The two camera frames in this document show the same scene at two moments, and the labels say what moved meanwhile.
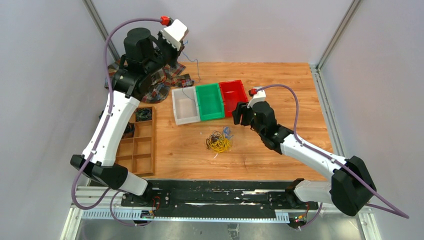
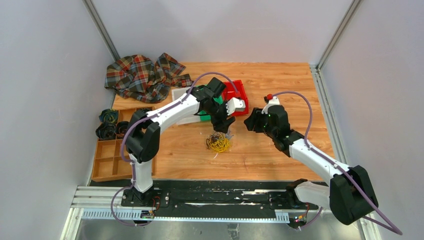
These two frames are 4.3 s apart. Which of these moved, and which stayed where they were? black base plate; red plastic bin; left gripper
Moved: left gripper
Stayed: red plastic bin; black base plate
